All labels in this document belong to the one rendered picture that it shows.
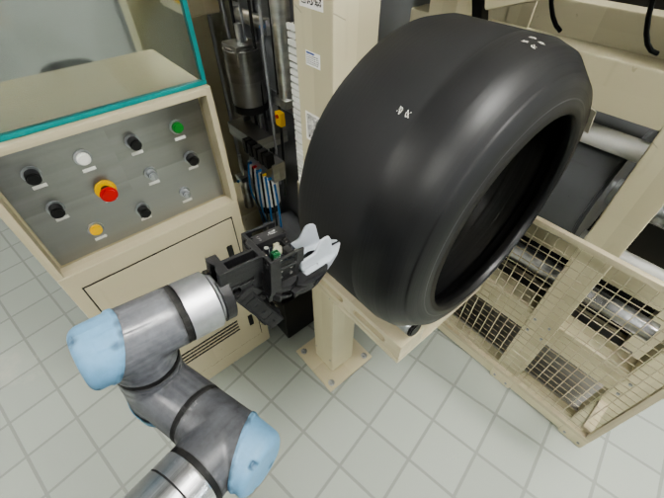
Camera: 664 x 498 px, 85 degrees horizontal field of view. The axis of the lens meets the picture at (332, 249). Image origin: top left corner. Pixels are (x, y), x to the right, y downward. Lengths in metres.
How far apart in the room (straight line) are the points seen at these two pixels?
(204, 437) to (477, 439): 1.49
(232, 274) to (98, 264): 0.79
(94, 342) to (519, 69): 0.60
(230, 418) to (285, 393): 1.34
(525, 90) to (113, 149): 0.92
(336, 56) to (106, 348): 0.65
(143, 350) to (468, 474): 1.51
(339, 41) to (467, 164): 0.41
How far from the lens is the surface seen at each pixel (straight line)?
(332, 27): 0.80
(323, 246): 0.52
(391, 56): 0.63
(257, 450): 0.44
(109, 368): 0.44
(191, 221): 1.22
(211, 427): 0.46
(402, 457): 1.73
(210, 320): 0.45
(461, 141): 0.52
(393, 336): 0.93
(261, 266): 0.47
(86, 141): 1.08
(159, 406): 0.50
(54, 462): 2.04
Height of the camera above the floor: 1.65
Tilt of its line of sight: 46 degrees down
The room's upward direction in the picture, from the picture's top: straight up
